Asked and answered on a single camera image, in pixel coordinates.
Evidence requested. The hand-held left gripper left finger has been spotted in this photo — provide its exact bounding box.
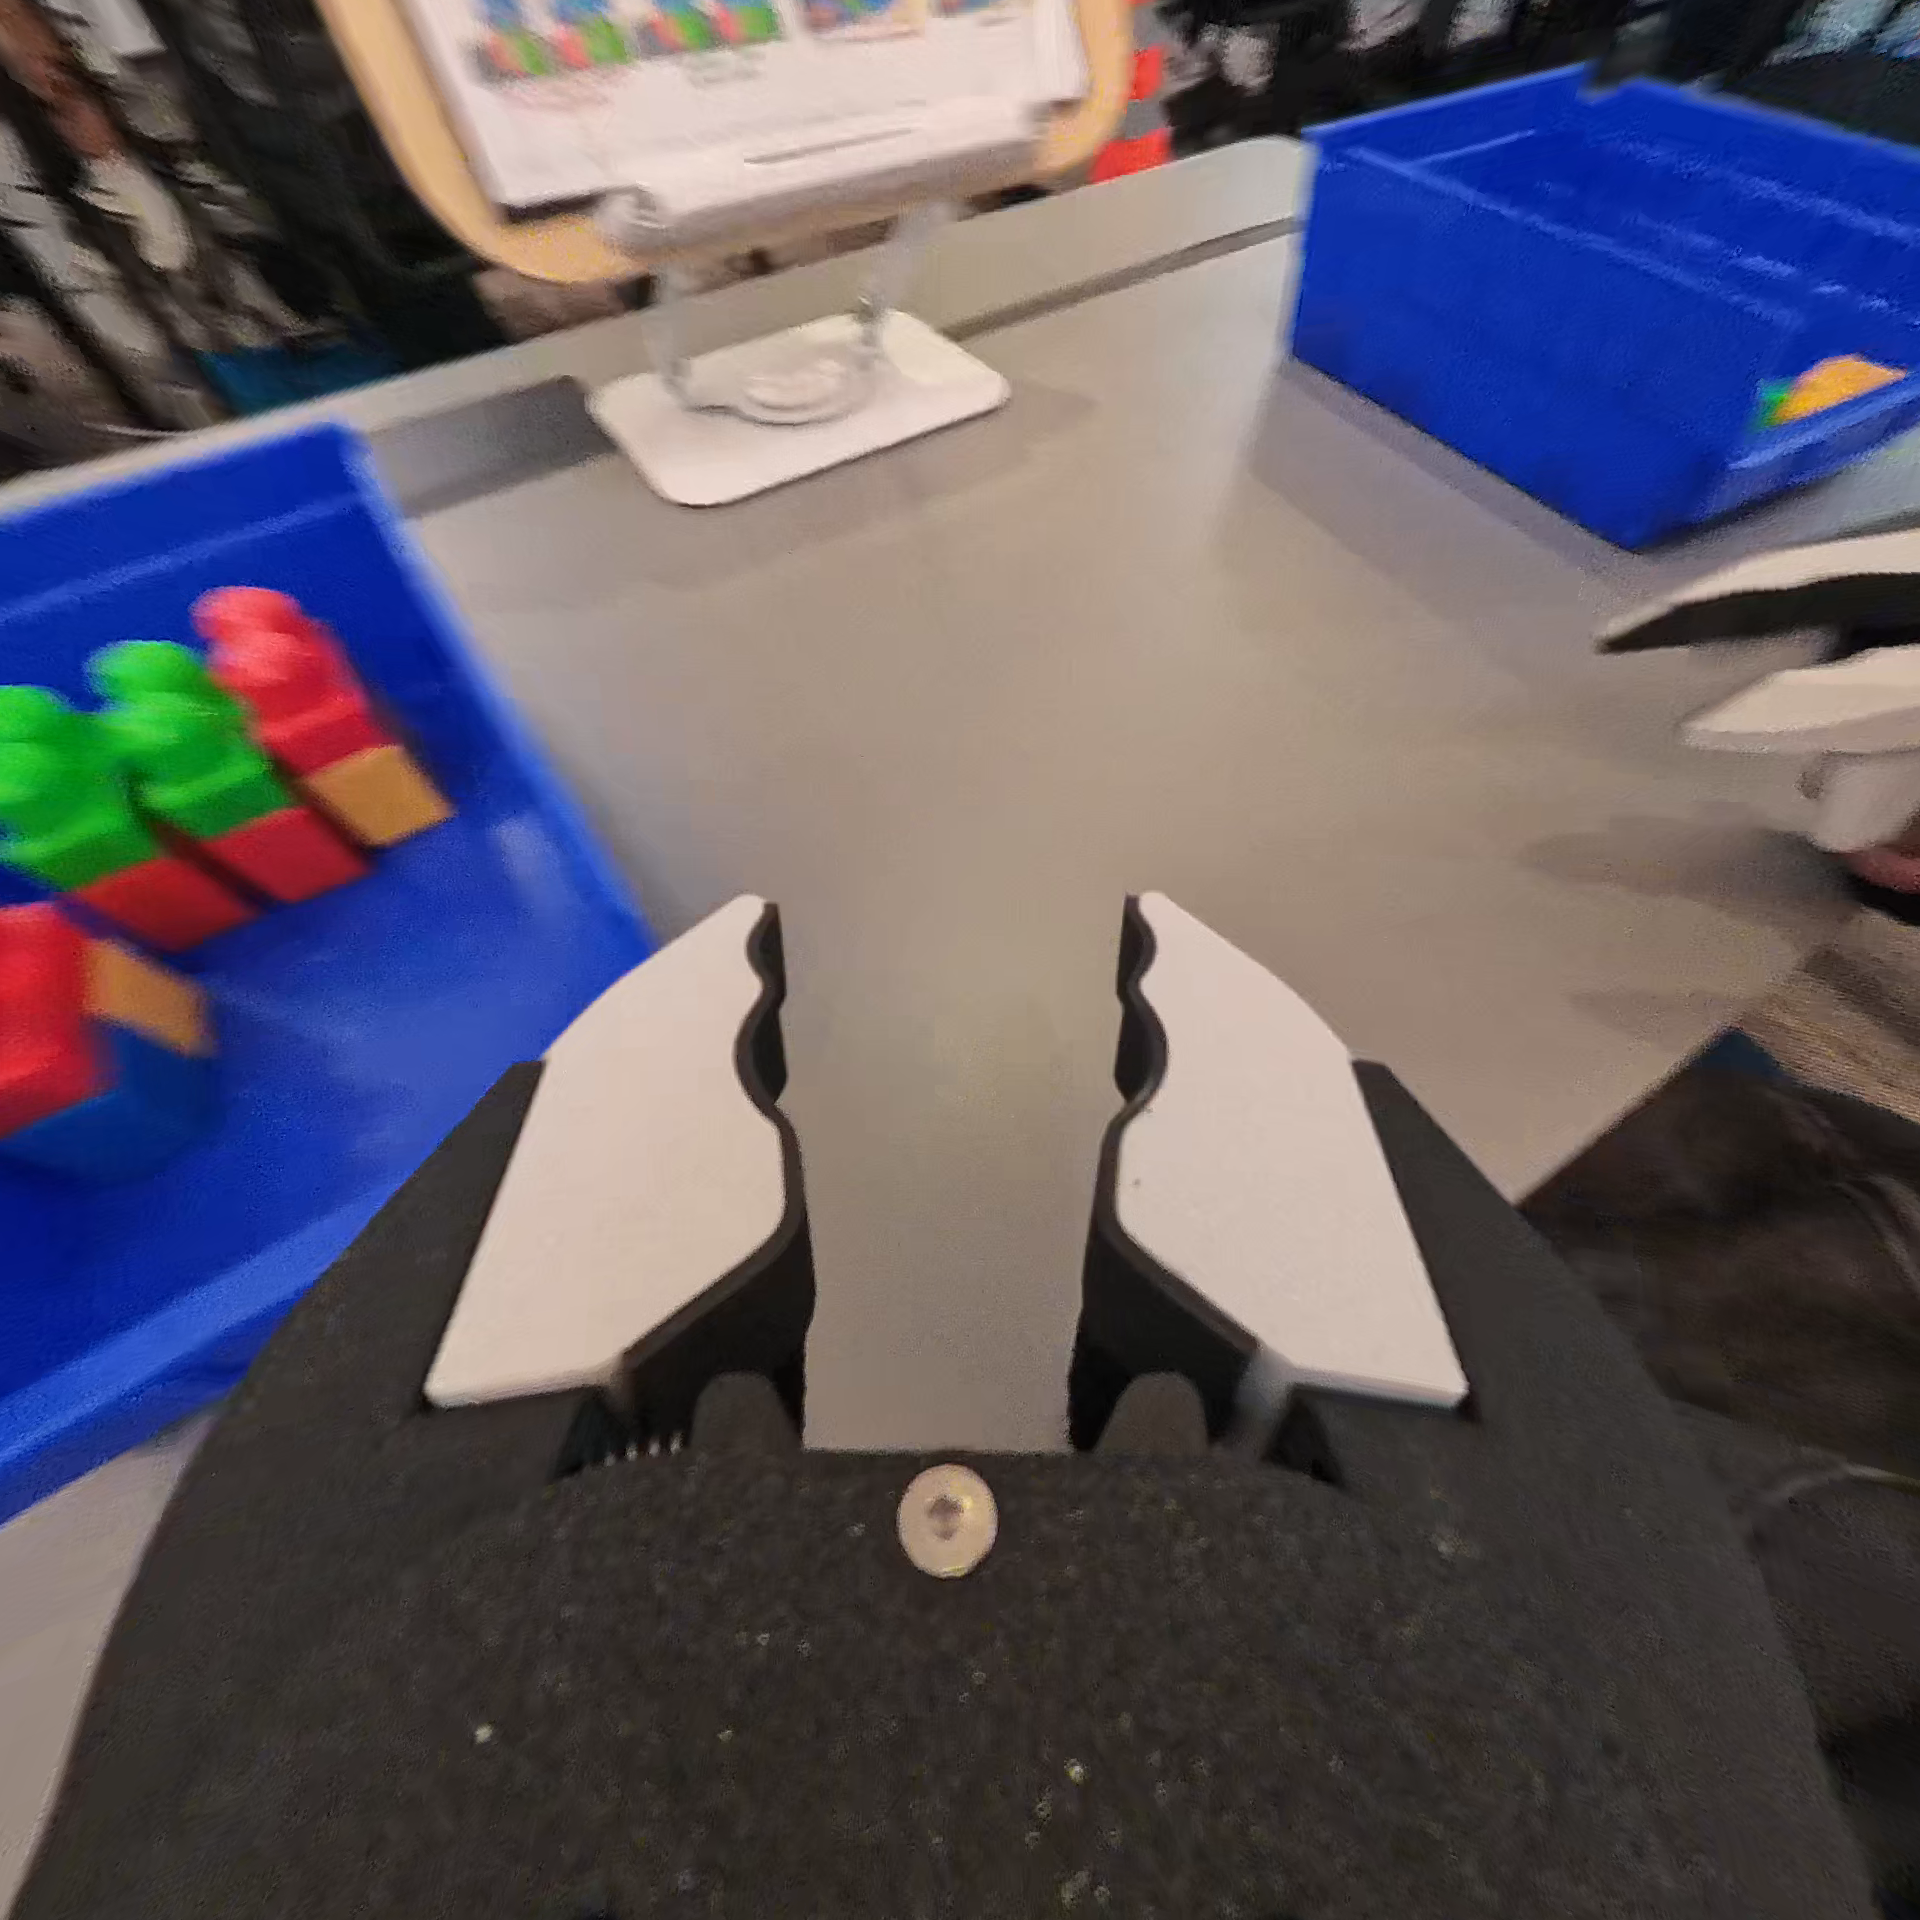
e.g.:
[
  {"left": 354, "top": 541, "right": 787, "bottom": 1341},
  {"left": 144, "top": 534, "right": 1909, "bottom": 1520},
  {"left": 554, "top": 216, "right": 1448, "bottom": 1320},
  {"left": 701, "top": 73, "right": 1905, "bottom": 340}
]
[{"left": 422, "top": 896, "right": 816, "bottom": 1409}]

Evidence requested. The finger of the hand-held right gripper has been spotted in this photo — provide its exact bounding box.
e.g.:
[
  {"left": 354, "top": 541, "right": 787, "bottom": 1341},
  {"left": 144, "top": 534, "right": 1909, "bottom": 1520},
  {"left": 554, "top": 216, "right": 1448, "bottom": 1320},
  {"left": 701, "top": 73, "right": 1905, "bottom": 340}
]
[
  {"left": 1680, "top": 660, "right": 1920, "bottom": 756},
  {"left": 1598, "top": 532, "right": 1920, "bottom": 653}
]

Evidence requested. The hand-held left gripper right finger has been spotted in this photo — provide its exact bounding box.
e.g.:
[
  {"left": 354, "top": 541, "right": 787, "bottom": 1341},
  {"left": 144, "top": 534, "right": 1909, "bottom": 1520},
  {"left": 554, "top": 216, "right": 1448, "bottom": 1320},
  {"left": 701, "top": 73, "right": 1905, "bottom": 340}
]
[{"left": 1068, "top": 892, "right": 1473, "bottom": 1454}]

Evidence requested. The yellow toy block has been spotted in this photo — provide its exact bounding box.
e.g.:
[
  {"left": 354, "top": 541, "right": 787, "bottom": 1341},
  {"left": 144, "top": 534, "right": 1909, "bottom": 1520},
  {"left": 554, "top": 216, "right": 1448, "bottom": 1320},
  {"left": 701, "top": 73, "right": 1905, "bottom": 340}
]
[
  {"left": 1770, "top": 356, "right": 1907, "bottom": 426},
  {"left": 300, "top": 745, "right": 454, "bottom": 849},
  {"left": 82, "top": 941, "right": 212, "bottom": 1052}
]

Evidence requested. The blue plastic bin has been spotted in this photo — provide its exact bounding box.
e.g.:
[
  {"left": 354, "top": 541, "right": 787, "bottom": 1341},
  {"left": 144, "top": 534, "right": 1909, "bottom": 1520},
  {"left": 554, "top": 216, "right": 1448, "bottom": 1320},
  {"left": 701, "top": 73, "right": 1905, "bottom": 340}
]
[
  {"left": 1290, "top": 66, "right": 1920, "bottom": 549},
  {"left": 0, "top": 424, "right": 664, "bottom": 1524}
]

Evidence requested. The grey desk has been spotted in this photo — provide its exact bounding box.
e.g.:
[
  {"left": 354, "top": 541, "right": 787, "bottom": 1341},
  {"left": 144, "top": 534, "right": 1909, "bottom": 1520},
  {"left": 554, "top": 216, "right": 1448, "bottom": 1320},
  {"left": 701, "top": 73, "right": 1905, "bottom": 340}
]
[{"left": 0, "top": 137, "right": 1864, "bottom": 1802}]

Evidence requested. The red toy block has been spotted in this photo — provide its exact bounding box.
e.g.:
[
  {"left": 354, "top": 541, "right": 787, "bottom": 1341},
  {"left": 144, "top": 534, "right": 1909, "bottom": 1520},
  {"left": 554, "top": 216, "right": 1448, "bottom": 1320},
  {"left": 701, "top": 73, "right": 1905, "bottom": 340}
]
[
  {"left": 195, "top": 588, "right": 394, "bottom": 776},
  {"left": 75, "top": 858, "right": 250, "bottom": 950},
  {"left": 0, "top": 908, "right": 114, "bottom": 1134},
  {"left": 195, "top": 810, "right": 369, "bottom": 904}
]

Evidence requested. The blue toy block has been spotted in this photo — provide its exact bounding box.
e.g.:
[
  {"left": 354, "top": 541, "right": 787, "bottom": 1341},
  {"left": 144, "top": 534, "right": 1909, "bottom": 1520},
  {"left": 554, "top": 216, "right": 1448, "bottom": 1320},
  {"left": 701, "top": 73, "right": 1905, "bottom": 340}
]
[{"left": 0, "top": 1036, "right": 219, "bottom": 1179}]

